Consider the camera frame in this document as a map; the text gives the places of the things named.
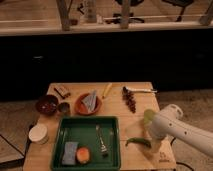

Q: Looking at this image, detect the green pepper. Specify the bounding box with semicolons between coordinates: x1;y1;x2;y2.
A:
125;137;151;148

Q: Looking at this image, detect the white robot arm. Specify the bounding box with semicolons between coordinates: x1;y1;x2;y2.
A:
144;104;213;158

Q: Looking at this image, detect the green paper cup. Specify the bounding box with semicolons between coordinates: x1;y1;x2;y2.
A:
144;109;156;125

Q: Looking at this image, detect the small dark cup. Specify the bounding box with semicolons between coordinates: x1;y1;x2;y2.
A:
58;102;70;115

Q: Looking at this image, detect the white paper cup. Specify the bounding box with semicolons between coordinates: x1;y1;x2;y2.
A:
28;124;49;144

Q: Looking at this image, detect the dark grape bunch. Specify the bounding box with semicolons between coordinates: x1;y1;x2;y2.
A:
122;87;136;113

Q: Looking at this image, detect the metal fork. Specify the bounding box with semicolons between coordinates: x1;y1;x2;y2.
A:
96;125;108;157

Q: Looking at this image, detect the orange fruit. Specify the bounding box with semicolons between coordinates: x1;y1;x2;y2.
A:
76;147;90;164

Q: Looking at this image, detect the orange plate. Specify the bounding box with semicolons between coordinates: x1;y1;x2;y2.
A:
74;93;102;115

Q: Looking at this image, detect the grey folded cloth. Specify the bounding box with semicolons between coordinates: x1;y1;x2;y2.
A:
82;91;97;112

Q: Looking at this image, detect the green plastic tray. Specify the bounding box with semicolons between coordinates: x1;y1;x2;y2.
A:
50;116;121;171

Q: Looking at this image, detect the blue sponge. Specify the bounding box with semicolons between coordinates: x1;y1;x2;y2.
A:
62;141;78;165

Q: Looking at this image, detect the brown chocolate bar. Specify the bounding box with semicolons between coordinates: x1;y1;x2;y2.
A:
54;86;71;99

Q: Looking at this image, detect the dark brown bowl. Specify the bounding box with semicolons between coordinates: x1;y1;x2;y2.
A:
35;94;59;116

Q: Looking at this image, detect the black cable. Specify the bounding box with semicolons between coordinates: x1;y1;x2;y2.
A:
170;135;195;171

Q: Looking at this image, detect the white handled utensil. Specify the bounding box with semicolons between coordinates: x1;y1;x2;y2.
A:
126;87;158;93

